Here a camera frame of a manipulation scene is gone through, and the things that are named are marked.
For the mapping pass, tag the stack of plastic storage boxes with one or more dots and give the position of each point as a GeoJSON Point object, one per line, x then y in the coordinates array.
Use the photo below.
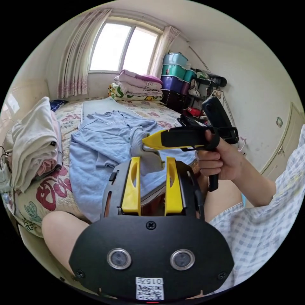
{"type": "Point", "coordinates": [174, 76]}

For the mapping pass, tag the person's right hand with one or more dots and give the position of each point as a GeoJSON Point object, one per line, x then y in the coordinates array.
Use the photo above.
{"type": "Point", "coordinates": [226, 162]}

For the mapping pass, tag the pile of clothes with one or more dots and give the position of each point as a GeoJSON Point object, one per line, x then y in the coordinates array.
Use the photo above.
{"type": "Point", "coordinates": [33, 143]}

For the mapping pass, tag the black cluttered shelf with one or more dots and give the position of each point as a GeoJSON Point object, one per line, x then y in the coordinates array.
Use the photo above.
{"type": "Point", "coordinates": [202, 95]}

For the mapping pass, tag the bed with printed quilt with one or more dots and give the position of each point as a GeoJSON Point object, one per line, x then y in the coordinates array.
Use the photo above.
{"type": "Point", "coordinates": [59, 190]}

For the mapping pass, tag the person's right forearm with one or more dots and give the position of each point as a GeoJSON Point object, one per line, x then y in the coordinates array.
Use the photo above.
{"type": "Point", "coordinates": [257, 188]}

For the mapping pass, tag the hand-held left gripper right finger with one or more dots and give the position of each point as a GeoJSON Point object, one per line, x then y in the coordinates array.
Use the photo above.
{"type": "Point", "coordinates": [173, 195]}

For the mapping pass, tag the person's body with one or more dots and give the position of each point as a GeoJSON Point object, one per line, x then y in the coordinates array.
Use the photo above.
{"type": "Point", "coordinates": [250, 238]}

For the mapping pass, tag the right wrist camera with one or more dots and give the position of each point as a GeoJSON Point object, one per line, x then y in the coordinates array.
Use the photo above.
{"type": "Point", "coordinates": [216, 114]}

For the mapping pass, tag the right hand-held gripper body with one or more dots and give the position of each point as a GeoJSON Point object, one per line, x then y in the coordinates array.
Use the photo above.
{"type": "Point", "coordinates": [188, 137]}

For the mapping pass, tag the light blue hoodie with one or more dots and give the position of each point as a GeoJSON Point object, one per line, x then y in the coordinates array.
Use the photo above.
{"type": "Point", "coordinates": [107, 147]}

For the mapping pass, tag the cartoon printed folded quilt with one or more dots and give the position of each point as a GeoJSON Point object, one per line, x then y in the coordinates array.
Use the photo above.
{"type": "Point", "coordinates": [126, 95]}

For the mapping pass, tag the pink patterned curtain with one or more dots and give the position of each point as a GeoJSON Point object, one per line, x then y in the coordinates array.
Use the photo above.
{"type": "Point", "coordinates": [76, 59]}
{"type": "Point", "coordinates": [162, 50]}

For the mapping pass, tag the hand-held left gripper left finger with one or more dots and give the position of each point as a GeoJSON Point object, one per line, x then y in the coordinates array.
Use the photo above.
{"type": "Point", "coordinates": [130, 190]}

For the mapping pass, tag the dark blue checked pillow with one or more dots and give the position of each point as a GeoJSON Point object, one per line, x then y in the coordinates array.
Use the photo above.
{"type": "Point", "coordinates": [58, 104]}

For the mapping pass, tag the window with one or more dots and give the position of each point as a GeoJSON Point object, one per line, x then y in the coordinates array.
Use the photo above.
{"type": "Point", "coordinates": [124, 47]}

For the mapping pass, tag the cream cupboard door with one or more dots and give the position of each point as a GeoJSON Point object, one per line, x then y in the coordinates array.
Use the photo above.
{"type": "Point", "coordinates": [283, 143]}

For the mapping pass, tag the pink folded quilt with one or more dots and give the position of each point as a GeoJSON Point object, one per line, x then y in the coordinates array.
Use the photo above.
{"type": "Point", "coordinates": [135, 82]}

